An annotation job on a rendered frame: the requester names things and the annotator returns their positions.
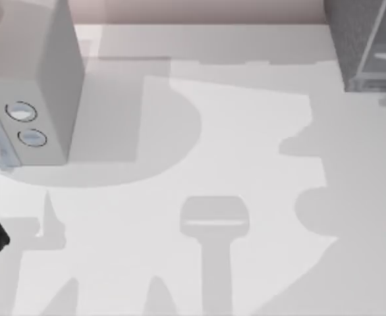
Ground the small microwave knob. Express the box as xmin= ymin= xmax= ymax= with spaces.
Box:
xmin=17 ymin=128 xmax=48 ymax=147

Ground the large microwave knob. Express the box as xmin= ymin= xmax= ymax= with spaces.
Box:
xmin=5 ymin=101 xmax=38 ymax=123

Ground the pale microwave oven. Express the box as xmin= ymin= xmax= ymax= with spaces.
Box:
xmin=0 ymin=0 xmax=86 ymax=172

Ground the grey cabinet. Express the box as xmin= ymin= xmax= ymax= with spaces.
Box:
xmin=323 ymin=0 xmax=386 ymax=93

